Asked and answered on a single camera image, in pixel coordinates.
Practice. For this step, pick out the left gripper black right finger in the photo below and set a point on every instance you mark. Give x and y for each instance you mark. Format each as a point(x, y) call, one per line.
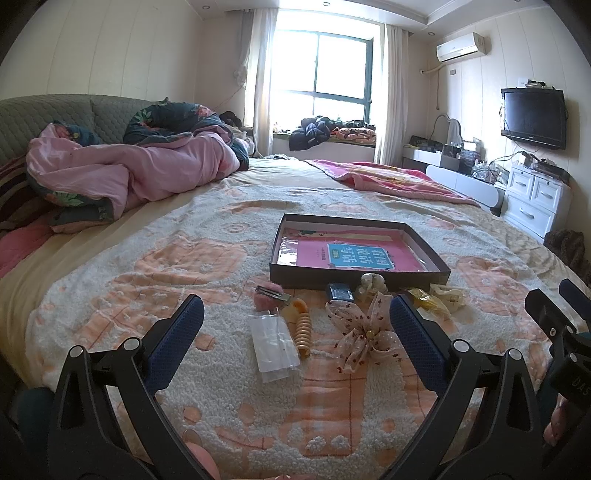
point(485, 422)

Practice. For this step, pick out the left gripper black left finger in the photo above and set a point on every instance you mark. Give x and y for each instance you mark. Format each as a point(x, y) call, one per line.
point(106, 422)

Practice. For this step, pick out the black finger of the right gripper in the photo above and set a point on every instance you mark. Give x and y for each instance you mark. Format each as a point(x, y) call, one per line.
point(560, 331)
point(575, 298)

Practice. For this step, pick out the yellow item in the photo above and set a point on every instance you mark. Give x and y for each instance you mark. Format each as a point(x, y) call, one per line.
point(429, 303)

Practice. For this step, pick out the dotted sheer fabric bow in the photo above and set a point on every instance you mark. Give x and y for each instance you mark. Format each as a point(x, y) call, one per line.
point(366, 336)

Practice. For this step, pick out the pearl hair accessory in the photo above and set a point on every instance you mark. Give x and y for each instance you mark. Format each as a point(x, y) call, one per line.
point(370, 285)

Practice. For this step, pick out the blue small box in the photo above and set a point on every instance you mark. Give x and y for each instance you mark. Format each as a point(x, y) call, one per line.
point(339, 292)

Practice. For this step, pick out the clear plastic zip bag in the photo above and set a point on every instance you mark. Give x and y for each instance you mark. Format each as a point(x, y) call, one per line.
point(276, 354)

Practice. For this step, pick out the pink fluffy hair clip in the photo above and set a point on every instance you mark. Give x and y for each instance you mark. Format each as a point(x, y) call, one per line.
point(269, 297)

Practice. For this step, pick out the left human hand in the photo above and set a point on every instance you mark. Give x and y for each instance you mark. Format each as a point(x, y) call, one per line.
point(205, 459)

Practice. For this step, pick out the white drawer cabinet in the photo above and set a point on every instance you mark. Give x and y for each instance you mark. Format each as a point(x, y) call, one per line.
point(535, 203)

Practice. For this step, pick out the white low desk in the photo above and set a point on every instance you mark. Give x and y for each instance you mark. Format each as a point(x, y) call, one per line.
point(446, 171)

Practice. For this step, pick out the right white curtain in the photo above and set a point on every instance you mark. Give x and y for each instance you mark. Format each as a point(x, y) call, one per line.
point(392, 102)

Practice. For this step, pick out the white curtain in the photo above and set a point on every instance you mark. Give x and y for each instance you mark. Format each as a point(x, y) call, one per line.
point(254, 73)
point(392, 102)

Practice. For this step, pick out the pink red blanket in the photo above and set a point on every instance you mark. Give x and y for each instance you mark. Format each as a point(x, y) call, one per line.
point(390, 180)

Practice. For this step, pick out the dark shallow cardboard box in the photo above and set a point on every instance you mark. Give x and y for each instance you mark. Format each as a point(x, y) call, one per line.
point(293, 277)

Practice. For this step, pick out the pink book with blue label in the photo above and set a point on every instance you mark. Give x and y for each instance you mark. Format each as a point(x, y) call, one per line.
point(349, 250)

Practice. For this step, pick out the pink floral duvet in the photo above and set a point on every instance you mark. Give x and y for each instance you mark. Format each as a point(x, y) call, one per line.
point(167, 148)

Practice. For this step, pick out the white air conditioner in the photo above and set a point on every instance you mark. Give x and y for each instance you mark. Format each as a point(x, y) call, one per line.
point(460, 47)

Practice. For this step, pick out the dark clothes pile on sill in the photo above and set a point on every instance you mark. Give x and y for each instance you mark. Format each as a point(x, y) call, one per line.
point(318, 130)

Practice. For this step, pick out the green quilted headboard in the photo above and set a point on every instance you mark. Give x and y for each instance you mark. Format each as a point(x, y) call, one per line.
point(23, 118)

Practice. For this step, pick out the left white curtain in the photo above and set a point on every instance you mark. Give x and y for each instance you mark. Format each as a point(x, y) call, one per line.
point(254, 73)

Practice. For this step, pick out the black wall television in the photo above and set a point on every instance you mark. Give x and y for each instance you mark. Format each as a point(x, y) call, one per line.
point(535, 115)

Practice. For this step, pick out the window with teal frame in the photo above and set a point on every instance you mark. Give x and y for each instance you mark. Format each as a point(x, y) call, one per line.
point(320, 74)

